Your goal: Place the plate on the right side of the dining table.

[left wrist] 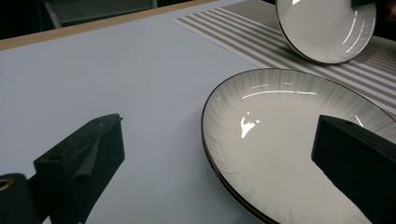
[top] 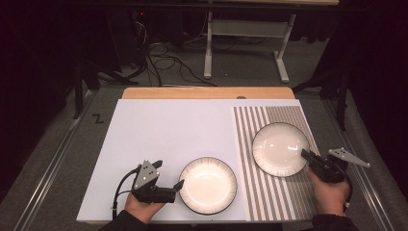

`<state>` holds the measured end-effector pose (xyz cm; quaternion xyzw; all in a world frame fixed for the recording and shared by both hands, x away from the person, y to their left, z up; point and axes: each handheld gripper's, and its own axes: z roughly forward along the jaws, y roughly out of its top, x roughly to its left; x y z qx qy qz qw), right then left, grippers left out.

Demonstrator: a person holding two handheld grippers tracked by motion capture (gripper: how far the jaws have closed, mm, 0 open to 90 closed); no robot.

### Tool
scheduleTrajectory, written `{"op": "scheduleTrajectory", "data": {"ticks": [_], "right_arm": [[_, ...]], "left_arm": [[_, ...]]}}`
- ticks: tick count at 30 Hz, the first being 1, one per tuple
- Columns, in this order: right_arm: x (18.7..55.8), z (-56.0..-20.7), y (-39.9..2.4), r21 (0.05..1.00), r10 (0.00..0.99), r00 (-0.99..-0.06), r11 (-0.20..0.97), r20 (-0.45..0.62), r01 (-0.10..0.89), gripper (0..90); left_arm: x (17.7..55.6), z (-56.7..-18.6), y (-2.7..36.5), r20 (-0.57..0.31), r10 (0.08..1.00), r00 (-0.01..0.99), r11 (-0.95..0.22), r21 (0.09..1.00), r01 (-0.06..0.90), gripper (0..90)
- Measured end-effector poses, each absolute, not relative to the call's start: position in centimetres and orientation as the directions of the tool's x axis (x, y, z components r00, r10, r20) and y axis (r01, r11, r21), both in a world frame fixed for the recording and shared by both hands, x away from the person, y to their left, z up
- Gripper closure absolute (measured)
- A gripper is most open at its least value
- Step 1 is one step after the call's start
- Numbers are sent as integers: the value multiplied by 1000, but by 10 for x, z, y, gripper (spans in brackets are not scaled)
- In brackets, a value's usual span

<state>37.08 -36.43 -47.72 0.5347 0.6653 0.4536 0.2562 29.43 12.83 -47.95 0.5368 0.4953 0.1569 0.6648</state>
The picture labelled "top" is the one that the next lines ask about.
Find white board with striped panel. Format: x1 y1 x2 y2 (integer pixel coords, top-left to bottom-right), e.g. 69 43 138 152
76 98 346 223

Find wooden table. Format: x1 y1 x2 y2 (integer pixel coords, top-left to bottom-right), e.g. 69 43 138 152
121 86 296 100

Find white plate with dark rim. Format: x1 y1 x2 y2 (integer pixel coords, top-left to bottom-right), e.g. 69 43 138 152
251 121 311 178
178 156 239 216

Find person's right hand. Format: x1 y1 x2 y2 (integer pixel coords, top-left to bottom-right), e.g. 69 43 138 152
306 167 351 217

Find white metal desk frame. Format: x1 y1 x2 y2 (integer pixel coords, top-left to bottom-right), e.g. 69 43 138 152
203 11 297 85

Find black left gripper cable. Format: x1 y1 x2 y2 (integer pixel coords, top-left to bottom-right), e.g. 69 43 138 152
112 165 142 221

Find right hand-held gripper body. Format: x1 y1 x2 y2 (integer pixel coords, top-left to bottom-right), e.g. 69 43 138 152
308 147 371 185

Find black floor cables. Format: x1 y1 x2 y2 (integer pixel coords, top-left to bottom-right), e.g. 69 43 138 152
128 18 219 88

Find person's left hand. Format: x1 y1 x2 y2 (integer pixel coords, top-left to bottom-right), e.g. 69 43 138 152
124 192 166 224

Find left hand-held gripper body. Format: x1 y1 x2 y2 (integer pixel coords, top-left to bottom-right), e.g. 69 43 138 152
131 159 178 205

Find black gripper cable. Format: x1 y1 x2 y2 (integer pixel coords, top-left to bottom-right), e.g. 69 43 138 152
112 165 142 221
342 172 354 211

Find dark computer case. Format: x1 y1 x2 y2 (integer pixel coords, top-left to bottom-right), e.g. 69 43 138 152
105 8 152 65

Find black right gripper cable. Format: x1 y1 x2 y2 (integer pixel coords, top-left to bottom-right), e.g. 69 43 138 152
342 172 354 211

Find black metal stand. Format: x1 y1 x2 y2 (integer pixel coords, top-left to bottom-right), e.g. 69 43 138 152
292 64 351 132
71 59 139 120

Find metal floor rail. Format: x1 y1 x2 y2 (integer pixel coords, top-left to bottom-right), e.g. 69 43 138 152
11 90 97 231
321 95 397 231

